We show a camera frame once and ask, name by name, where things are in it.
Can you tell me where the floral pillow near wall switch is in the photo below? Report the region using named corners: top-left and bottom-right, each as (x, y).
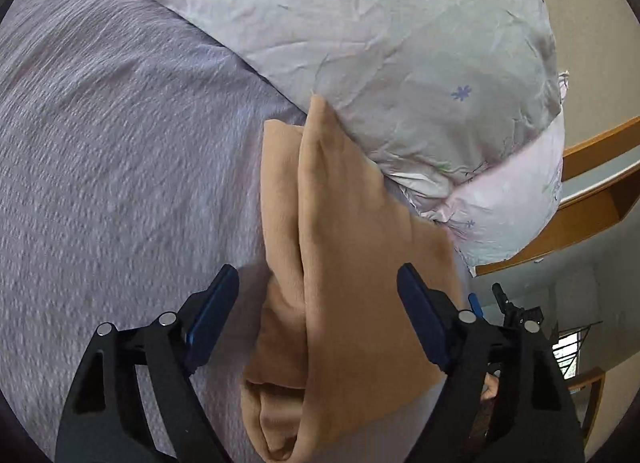
top-left (154, 0), bottom-right (561, 198)

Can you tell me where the lavender bed sheet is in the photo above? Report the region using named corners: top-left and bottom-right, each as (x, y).
top-left (0, 0), bottom-right (476, 463)

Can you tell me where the tan fleece garment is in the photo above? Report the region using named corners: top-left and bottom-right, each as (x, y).
top-left (241, 96), bottom-right (463, 462)

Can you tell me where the floral pillow near door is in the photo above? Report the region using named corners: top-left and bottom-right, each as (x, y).
top-left (394, 70), bottom-right (565, 268)

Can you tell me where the orange wooden door frame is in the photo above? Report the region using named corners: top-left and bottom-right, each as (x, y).
top-left (476, 116), bottom-right (639, 275)

